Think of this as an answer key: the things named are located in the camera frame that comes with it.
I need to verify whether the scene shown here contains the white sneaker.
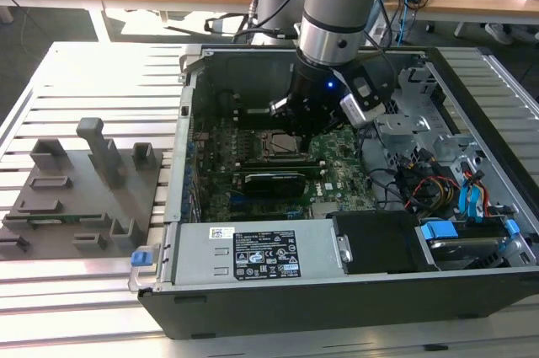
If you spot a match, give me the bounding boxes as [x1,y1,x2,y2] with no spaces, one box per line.
[483,22,514,45]

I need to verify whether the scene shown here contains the hanging blue cable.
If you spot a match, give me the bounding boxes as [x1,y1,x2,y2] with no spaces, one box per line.
[398,0,416,45]

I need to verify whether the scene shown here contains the CPU socket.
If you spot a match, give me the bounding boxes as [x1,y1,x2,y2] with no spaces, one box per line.
[259,128,308,163]

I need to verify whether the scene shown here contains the black PC case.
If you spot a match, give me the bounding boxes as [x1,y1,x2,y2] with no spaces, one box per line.
[127,44,539,341]

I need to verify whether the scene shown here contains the black RAM slot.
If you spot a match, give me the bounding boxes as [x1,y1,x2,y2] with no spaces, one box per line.
[236,163,328,171]
[235,158,326,166]
[237,168,328,177]

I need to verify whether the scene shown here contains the grey parts rack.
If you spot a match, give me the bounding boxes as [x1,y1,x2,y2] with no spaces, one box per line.
[0,116,166,262]

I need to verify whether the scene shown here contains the blue flat data wire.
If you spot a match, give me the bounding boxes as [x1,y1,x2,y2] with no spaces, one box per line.
[471,180,488,224]
[457,168,475,224]

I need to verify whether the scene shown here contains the green motherboard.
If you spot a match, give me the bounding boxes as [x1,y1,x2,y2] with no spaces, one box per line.
[189,113,380,224]

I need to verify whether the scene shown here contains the green RAM stick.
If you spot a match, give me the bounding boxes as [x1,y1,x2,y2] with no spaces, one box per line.
[25,214,104,225]

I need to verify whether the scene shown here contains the black graphics card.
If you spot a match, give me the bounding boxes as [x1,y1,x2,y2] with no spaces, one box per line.
[242,170,308,199]

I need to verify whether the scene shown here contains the black drive bay cover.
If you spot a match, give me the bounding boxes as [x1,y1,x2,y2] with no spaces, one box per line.
[327,209,435,275]

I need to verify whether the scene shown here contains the silver metal drive cage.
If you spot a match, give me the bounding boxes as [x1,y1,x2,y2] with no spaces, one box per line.
[372,65,483,184]

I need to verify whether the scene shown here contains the hard disk in blue carrier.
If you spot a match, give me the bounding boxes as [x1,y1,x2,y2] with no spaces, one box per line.
[414,216,532,271]

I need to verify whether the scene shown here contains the coloured power wire bundle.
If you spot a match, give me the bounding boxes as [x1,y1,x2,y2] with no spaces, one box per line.
[403,175,461,211]

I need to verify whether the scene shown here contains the silver power supply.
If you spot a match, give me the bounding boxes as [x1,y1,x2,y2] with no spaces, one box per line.
[156,221,353,291]

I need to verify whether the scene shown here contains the blue case latch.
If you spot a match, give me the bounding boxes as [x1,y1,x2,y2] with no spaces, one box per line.
[131,250,152,269]

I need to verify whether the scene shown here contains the silver CPU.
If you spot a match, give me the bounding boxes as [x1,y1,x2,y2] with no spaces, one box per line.
[265,132,302,153]

